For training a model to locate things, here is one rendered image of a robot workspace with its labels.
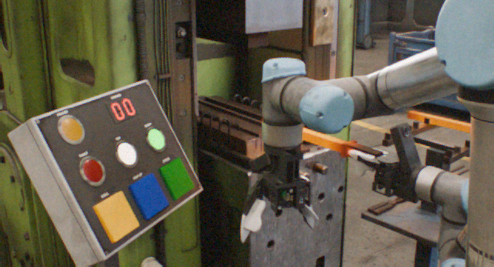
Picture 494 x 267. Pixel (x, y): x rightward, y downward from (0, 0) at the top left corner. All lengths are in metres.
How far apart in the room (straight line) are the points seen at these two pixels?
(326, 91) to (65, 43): 1.05
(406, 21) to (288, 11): 9.35
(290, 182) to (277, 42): 0.94
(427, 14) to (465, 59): 10.00
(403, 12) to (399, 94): 10.02
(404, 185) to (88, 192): 0.69
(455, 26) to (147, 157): 0.74
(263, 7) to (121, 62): 0.39
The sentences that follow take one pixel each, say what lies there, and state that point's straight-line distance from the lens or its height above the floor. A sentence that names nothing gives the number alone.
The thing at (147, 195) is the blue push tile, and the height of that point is 1.01.
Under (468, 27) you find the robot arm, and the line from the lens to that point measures 0.59.
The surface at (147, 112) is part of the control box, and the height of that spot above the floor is 1.14.
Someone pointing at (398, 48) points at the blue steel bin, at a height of 0.57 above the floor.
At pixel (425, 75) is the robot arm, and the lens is 0.85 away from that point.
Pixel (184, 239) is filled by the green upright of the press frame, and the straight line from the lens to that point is 1.68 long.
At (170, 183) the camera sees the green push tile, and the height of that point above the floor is 1.01.
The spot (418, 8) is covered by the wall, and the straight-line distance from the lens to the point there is 10.69.
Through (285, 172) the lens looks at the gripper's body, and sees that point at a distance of 0.99.
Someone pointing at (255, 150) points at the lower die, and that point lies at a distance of 1.53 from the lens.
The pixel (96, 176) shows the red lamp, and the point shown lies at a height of 1.08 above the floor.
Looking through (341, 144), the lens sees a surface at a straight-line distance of 1.38.
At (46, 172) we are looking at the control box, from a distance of 1.03.
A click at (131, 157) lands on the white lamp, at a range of 1.13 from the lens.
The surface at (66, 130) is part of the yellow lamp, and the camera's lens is 1.05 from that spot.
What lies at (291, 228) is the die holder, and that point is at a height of 0.70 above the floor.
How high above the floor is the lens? 1.47
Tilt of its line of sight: 18 degrees down
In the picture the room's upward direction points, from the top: straight up
